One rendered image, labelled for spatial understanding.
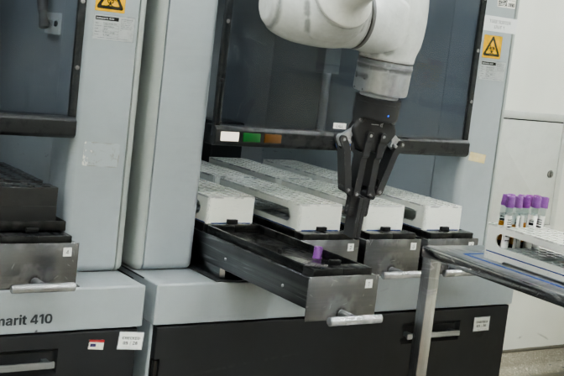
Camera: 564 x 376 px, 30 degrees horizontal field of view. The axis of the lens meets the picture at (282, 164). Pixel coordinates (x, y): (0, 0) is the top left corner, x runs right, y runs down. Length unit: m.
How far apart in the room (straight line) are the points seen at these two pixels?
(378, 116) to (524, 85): 2.28
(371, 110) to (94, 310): 0.54
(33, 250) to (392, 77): 0.62
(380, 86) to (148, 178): 0.43
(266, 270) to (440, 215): 0.54
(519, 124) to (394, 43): 2.31
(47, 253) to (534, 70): 2.61
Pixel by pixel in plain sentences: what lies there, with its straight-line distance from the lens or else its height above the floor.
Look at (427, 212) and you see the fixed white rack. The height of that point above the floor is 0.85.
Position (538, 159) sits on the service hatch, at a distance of 4.03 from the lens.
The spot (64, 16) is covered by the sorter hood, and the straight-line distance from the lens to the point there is 1.70.
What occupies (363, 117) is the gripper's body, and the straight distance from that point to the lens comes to 1.69.
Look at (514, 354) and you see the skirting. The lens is 4.18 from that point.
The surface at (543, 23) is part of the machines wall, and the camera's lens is 3.98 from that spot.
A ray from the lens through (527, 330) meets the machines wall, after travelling 4.20.
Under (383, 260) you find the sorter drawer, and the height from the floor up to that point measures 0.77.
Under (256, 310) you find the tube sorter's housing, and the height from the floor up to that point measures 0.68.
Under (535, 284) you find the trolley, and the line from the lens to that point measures 1.72.
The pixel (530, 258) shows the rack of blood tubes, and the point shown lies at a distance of 1.81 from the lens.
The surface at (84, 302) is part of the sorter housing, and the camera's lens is 1.71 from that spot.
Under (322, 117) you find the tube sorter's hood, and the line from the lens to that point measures 1.96.
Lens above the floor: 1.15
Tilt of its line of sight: 7 degrees down
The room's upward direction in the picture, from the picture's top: 7 degrees clockwise
